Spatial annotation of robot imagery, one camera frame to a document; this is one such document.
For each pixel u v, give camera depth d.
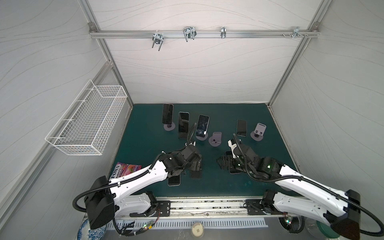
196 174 0.84
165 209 0.73
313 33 0.78
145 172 0.48
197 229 0.59
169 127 1.08
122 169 0.84
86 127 0.69
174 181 0.82
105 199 0.39
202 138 1.00
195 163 0.69
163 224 0.70
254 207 0.72
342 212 0.40
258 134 0.98
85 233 0.66
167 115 0.89
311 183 0.45
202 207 0.75
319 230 0.62
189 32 0.77
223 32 0.78
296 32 0.76
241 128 1.05
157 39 0.79
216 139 0.94
